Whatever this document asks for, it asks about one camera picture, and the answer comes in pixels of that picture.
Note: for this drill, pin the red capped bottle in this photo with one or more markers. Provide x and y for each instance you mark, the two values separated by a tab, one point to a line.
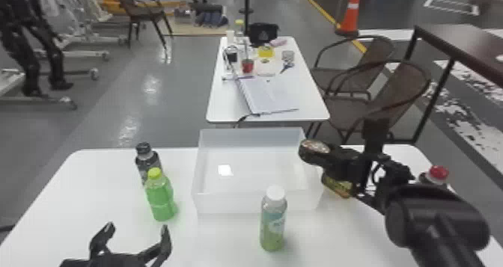
437	173

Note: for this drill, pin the open white notebook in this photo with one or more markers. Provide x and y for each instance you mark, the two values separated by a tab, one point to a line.
269	93

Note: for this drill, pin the yellow container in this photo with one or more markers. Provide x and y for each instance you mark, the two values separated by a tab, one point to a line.
265	51

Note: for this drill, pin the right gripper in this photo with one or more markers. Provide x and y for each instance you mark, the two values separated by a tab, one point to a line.
363	174

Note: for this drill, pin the brown bottle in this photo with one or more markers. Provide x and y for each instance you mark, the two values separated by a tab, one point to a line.
314	146

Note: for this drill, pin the brown chair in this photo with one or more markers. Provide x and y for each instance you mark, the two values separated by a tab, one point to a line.
353	78
373	107
139	9

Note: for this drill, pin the clear box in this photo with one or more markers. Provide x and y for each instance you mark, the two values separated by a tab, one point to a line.
255	170

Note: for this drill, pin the dark side table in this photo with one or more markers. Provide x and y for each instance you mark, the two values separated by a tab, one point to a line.
467	44

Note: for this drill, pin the white side table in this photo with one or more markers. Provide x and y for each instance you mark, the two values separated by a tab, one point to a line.
310	99

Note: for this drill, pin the white cup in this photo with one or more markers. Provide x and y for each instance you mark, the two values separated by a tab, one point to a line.
230	37

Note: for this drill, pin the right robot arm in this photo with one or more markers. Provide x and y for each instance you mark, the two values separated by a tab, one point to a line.
434	221

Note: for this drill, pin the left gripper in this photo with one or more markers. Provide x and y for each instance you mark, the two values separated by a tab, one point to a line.
106	261

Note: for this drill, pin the orange cone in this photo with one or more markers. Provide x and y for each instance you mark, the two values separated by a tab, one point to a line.
351	13

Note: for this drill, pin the red cup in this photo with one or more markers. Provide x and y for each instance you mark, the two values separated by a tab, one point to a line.
247	66

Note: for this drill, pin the pale green bottle white cap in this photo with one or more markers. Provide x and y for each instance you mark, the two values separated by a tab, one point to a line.
272	221

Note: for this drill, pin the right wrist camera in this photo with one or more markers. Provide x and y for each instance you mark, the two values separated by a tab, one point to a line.
375	135

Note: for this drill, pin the black bag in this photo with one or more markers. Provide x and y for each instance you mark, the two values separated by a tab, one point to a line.
262	33

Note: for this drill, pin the dark bottle with grey cap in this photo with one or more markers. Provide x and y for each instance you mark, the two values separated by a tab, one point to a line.
145	158

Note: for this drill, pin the blue scissors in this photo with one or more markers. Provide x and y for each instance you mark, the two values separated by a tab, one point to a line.
286	67

